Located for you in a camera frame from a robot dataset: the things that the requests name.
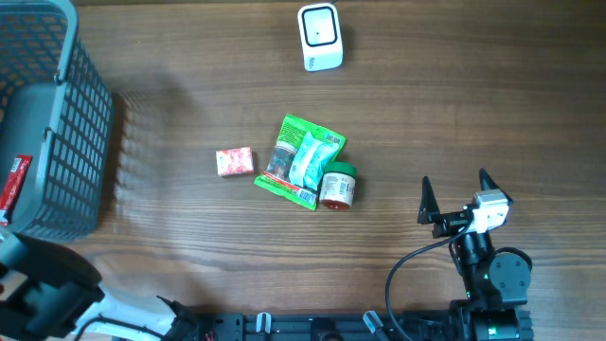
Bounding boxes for green lid jar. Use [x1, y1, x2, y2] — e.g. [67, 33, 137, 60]
[319, 161, 357, 210]

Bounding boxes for grey plastic basket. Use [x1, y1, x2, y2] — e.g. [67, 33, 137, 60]
[1, 0, 115, 242]

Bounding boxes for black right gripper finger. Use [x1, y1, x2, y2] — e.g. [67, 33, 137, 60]
[479, 168, 514, 205]
[417, 176, 441, 224]

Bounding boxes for small red carton box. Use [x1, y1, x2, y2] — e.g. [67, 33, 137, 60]
[216, 147, 255, 176]

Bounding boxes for green snack bag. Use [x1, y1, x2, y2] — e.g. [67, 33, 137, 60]
[254, 115, 347, 210]

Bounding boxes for red toothpaste box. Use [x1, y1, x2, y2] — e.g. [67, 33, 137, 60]
[1, 154, 33, 226]

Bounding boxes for white barcode scanner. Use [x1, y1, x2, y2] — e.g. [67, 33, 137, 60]
[297, 3, 344, 72]

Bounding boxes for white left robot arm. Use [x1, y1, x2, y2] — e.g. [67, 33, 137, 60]
[1, 228, 203, 341]

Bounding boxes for light blue wipes packet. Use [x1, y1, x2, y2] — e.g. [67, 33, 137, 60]
[289, 132, 339, 190]

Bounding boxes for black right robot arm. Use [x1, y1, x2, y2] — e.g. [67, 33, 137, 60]
[418, 169, 534, 341]

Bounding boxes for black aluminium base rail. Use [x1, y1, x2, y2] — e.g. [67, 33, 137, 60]
[190, 311, 459, 341]

